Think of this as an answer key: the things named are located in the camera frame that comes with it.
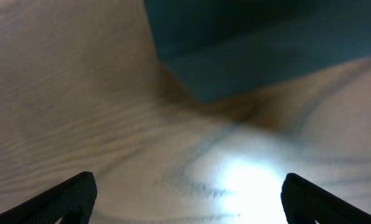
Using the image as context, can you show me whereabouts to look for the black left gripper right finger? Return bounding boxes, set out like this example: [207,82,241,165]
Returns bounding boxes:
[281,173,371,224]

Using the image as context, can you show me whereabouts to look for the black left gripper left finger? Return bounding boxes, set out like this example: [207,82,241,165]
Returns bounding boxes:
[0,172,97,224]

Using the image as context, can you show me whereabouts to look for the dark green box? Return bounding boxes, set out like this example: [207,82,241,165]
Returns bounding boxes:
[144,0,371,102]

